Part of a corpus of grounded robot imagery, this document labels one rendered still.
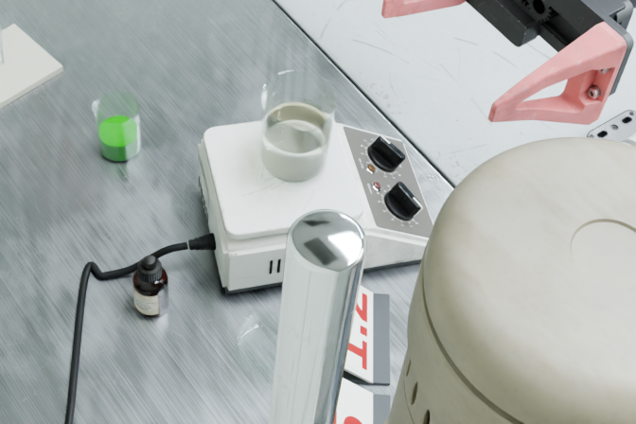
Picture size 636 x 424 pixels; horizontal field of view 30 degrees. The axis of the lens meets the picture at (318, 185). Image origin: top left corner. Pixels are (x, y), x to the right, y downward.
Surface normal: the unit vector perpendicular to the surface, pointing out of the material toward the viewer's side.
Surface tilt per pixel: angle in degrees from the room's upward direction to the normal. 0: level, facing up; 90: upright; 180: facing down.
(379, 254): 90
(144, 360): 0
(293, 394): 90
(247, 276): 90
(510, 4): 1
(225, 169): 0
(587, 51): 22
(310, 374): 90
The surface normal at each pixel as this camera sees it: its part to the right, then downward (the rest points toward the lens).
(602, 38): -0.23, -0.41
